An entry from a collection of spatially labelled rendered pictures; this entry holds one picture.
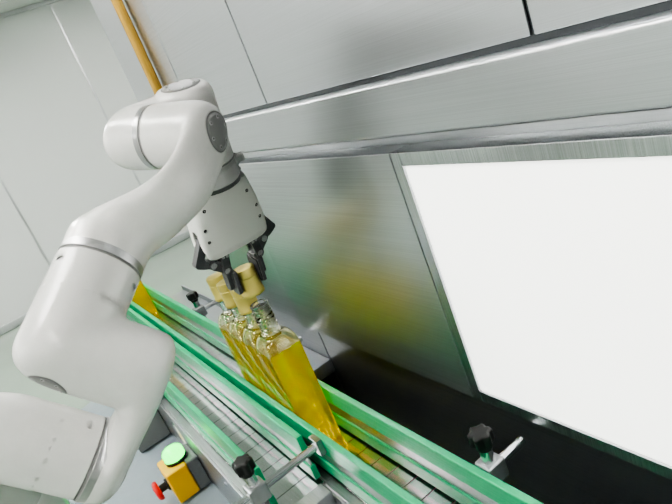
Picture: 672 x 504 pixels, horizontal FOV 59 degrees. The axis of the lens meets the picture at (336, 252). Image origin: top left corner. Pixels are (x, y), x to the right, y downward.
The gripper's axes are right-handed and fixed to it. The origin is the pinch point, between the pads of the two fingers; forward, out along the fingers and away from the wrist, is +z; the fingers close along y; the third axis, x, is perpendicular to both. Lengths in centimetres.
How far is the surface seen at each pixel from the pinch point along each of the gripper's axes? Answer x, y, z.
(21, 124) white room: -579, -52, 96
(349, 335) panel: 4.3, -12.2, 18.3
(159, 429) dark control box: -43, 17, 54
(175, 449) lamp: -20.7, 17.7, 40.9
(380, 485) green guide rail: 31.0, 4.3, 16.2
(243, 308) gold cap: -2.9, 1.1, 7.4
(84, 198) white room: -556, -71, 181
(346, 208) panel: 12.2, -12.0, -8.8
